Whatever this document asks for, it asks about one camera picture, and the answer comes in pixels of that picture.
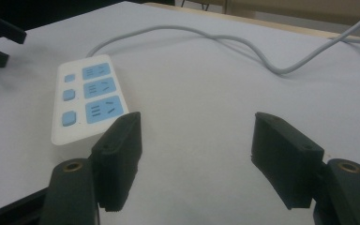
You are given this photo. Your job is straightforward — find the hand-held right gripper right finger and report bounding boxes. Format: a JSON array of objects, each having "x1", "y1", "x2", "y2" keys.
[{"x1": 250, "y1": 112, "x2": 325, "y2": 211}]

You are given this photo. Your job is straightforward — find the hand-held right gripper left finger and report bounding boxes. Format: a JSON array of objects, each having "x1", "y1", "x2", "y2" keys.
[{"x1": 90, "y1": 111, "x2": 143, "y2": 214}]

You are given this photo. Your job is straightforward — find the white and blue power strip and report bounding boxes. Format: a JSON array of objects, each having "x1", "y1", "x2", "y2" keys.
[{"x1": 50, "y1": 53, "x2": 131, "y2": 146}]

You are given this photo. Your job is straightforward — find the beige panel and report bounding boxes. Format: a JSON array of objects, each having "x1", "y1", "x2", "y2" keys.
[{"x1": 175, "y1": 0, "x2": 360, "y2": 31}]

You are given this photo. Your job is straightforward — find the white power strip cable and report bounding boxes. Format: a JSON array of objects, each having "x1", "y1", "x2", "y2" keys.
[{"x1": 85, "y1": 4, "x2": 360, "y2": 76}]

